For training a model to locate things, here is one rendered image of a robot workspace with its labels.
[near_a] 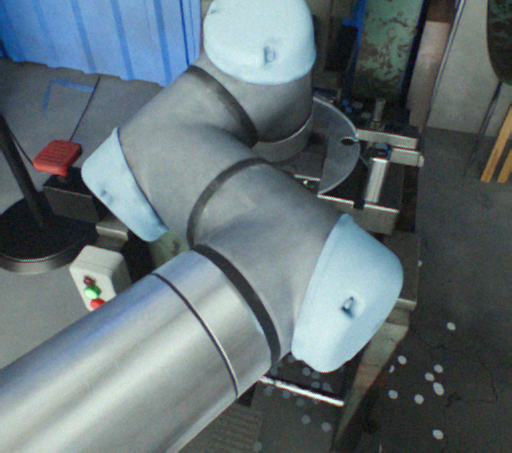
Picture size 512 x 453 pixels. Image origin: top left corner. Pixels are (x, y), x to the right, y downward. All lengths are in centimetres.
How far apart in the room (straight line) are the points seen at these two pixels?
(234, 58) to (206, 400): 20
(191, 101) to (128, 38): 207
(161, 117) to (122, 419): 19
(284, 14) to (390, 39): 65
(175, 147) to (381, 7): 70
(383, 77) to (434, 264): 83
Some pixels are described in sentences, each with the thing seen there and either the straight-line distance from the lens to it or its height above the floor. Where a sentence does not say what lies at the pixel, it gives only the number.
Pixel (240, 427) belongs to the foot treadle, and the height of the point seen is 16.
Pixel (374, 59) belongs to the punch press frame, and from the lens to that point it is 98.
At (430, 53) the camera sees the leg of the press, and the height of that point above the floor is 78.
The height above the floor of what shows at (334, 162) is 78.
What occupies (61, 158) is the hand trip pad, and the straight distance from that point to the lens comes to 81.
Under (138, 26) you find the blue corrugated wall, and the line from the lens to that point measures 233.
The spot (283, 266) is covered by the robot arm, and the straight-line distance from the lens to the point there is 23.
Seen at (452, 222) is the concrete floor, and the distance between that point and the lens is 182.
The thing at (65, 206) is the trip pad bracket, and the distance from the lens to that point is 87.
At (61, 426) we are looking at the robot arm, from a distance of 20.
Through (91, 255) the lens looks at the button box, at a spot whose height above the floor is 63.
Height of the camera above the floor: 124
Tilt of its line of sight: 44 degrees down
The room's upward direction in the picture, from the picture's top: straight up
